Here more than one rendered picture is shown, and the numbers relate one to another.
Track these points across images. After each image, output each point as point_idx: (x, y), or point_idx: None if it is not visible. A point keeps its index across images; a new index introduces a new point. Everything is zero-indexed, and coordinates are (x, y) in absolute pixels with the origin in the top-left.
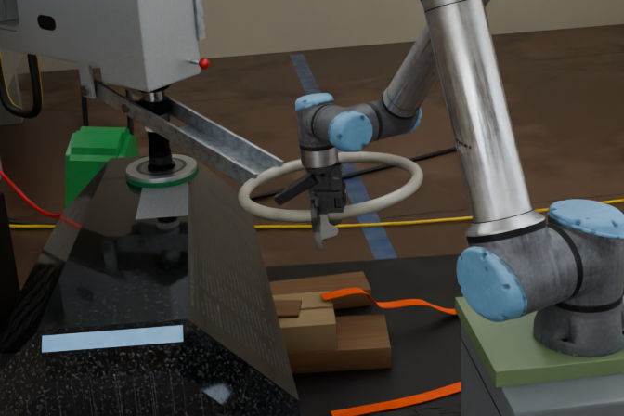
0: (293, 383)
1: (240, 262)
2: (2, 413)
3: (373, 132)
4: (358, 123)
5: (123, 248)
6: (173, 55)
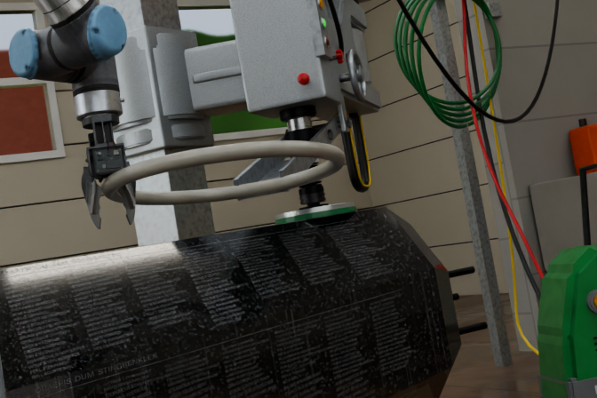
0: (27, 384)
1: (225, 290)
2: None
3: (43, 51)
4: (20, 39)
5: None
6: (281, 73)
